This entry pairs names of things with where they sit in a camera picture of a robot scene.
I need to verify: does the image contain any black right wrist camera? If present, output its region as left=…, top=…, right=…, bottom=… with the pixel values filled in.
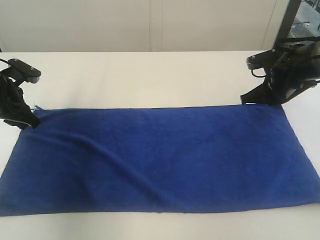
left=246, top=48, right=286, bottom=70

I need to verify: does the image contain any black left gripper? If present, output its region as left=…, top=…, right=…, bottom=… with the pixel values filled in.
left=0, top=74, right=41, bottom=129

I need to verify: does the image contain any blue towel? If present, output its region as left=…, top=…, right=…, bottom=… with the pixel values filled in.
left=0, top=104, right=320, bottom=216

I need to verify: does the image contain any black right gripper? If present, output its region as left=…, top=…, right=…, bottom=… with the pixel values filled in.
left=240, top=41, right=320, bottom=105

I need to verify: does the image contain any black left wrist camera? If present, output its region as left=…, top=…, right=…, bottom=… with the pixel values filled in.
left=6, top=58, right=42, bottom=86

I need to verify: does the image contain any dark window frame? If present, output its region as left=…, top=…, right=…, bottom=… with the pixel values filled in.
left=273, top=0, right=301, bottom=47

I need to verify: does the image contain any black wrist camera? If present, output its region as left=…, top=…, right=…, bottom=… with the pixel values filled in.
left=6, top=58, right=42, bottom=86
left=246, top=48, right=286, bottom=70

